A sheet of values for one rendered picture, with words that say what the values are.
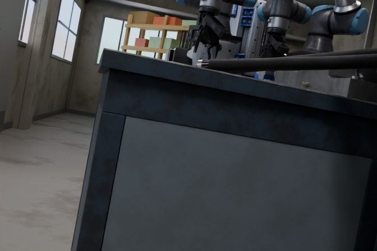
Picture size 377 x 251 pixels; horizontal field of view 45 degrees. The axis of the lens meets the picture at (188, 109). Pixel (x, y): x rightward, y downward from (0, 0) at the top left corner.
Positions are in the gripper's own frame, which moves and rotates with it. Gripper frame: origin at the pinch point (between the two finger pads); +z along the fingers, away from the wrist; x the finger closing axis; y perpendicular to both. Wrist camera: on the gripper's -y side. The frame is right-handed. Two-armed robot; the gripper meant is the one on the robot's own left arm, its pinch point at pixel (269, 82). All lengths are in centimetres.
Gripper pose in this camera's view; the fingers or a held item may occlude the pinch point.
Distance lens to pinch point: 174.0
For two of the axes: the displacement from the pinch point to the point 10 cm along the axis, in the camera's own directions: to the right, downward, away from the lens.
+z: -1.8, 9.8, 0.2
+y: -1.9, -0.6, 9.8
